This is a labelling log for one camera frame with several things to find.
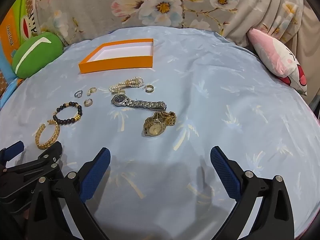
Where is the light blue palm-print sheet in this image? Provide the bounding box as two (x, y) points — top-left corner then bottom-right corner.
(0, 26), (320, 240)

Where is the silver wristwatch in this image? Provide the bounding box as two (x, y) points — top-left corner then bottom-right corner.
(111, 94), (167, 112)

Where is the orange cardboard box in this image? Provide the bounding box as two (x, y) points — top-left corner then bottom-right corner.
(78, 38), (154, 75)

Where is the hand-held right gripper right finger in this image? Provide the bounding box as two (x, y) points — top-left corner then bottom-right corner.
(210, 146), (295, 240)

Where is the grey floral blanket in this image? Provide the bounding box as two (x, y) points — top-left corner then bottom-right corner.
(32, 0), (317, 55)

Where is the pearl bracelet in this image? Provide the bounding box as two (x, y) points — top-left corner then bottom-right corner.
(109, 76), (145, 95)

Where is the pink cartoon pillow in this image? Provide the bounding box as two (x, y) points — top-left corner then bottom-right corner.
(246, 28), (308, 96)

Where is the gold braided bangle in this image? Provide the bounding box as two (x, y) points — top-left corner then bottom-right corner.
(35, 120), (61, 150)

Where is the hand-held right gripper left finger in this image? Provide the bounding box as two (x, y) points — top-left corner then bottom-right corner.
(26, 147), (111, 240)

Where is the gold wristwatch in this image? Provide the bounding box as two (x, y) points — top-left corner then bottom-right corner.
(143, 111), (177, 137)

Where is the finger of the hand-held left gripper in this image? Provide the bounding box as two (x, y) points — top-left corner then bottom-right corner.
(0, 141), (63, 203)
(0, 141), (24, 167)

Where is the orange green cartoon cushion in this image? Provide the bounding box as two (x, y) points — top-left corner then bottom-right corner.
(0, 0), (42, 98)

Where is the green pillow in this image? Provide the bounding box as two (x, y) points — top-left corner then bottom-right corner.
(12, 32), (64, 78)

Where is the black bead bracelet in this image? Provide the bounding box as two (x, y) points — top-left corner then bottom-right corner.
(52, 101), (83, 126)

